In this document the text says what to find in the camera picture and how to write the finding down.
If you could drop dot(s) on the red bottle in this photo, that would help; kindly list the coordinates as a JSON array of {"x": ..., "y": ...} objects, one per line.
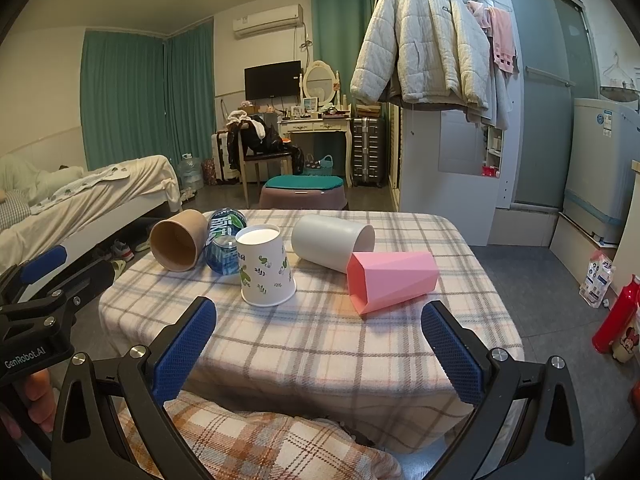
[{"x": 617, "y": 317}]

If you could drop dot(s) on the white wardrobe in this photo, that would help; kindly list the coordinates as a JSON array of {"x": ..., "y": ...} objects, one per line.
[{"x": 440, "y": 190}]

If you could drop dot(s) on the mauve ottoman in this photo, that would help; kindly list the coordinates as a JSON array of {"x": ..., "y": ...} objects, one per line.
[{"x": 305, "y": 200}]

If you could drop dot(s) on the white quilted jacket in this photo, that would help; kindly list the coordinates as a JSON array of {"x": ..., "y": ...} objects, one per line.
[{"x": 425, "y": 45}]

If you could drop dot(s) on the white dressing table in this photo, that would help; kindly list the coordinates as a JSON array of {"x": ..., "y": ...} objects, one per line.
[{"x": 315, "y": 127}]

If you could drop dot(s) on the person's left hand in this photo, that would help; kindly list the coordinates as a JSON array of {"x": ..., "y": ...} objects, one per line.
[{"x": 39, "y": 400}]

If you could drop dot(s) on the grey hanging garment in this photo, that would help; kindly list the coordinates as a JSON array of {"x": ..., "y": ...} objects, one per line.
[{"x": 500, "y": 105}]

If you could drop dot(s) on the white washing machine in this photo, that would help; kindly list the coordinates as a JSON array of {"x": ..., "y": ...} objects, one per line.
[{"x": 600, "y": 170}]

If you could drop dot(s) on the teal curtain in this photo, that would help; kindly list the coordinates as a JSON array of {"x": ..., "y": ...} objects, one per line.
[{"x": 345, "y": 25}]

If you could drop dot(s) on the plaid tablecloth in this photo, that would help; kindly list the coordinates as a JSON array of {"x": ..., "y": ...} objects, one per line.
[{"x": 320, "y": 350}]

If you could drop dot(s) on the cartoon print cup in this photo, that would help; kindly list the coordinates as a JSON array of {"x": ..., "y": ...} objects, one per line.
[{"x": 627, "y": 347}]

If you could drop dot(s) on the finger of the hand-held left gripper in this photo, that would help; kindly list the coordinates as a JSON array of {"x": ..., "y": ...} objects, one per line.
[
  {"x": 45, "y": 264},
  {"x": 87, "y": 280}
]

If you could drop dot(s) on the black television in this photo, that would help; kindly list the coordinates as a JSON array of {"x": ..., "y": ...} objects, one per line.
[{"x": 272, "y": 80}]

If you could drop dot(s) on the plaid blanket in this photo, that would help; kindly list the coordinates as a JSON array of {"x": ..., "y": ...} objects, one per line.
[{"x": 250, "y": 442}]

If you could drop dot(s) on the clear water jug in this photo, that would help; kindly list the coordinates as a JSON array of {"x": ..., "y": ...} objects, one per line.
[{"x": 190, "y": 172}]

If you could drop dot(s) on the frosted glass door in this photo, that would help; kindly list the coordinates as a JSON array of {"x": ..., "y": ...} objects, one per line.
[{"x": 550, "y": 110}]

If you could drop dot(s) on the wooden chair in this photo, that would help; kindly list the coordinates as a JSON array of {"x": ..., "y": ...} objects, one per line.
[{"x": 265, "y": 160}]

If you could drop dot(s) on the blue drink can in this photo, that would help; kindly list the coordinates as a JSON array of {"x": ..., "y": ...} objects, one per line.
[{"x": 223, "y": 256}]

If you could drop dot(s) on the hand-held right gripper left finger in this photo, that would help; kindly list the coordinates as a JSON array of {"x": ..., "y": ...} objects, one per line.
[{"x": 185, "y": 352}]

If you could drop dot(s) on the dark clothes pile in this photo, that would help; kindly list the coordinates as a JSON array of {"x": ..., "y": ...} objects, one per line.
[{"x": 270, "y": 137}]

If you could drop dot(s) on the brown paper cup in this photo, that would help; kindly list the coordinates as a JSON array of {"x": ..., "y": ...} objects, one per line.
[{"x": 192, "y": 227}]

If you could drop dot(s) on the green slipper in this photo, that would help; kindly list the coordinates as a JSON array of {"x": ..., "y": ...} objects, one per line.
[{"x": 117, "y": 269}]

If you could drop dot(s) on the pink towel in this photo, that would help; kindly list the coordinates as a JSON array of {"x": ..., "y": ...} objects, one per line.
[{"x": 502, "y": 40}]

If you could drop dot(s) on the bed with white sheets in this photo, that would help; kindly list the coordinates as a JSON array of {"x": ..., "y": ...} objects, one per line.
[{"x": 100, "y": 197}]

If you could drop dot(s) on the white plastic cup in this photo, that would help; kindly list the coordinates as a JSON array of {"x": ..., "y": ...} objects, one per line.
[{"x": 320, "y": 242}]

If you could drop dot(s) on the teal cushion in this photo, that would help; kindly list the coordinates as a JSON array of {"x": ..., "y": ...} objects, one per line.
[{"x": 302, "y": 182}]

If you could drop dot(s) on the teal basket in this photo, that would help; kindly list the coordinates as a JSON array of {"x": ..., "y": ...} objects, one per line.
[{"x": 320, "y": 167}]

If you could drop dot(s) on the photo frame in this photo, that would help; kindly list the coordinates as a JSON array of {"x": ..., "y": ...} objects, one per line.
[{"x": 310, "y": 105}]

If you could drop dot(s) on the white plastic packet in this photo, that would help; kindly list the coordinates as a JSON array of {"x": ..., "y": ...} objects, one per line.
[{"x": 597, "y": 280}]

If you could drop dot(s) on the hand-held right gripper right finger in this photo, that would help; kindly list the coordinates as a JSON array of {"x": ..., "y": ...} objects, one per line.
[{"x": 450, "y": 355}]

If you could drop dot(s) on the white leaf print paper cup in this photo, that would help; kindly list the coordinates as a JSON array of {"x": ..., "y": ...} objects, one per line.
[{"x": 262, "y": 272}]

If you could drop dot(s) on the silver suitcase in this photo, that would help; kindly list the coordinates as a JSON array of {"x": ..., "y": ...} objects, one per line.
[{"x": 369, "y": 152}]

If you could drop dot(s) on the grey sneaker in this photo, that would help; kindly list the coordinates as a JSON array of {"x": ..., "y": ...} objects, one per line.
[{"x": 121, "y": 250}]

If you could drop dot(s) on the oval white mirror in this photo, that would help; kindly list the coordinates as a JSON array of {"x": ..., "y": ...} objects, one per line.
[{"x": 320, "y": 80}]

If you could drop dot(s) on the white suitcase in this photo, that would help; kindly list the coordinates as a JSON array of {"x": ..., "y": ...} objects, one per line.
[{"x": 222, "y": 160}]

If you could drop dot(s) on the green curtain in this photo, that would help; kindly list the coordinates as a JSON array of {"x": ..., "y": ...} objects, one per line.
[
  {"x": 122, "y": 100},
  {"x": 192, "y": 90}
]

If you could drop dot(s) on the pink faceted cup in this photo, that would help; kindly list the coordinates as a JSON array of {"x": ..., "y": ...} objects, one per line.
[{"x": 395, "y": 275}]

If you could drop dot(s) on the white air conditioner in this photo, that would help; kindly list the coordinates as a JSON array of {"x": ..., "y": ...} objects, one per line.
[{"x": 267, "y": 20}]

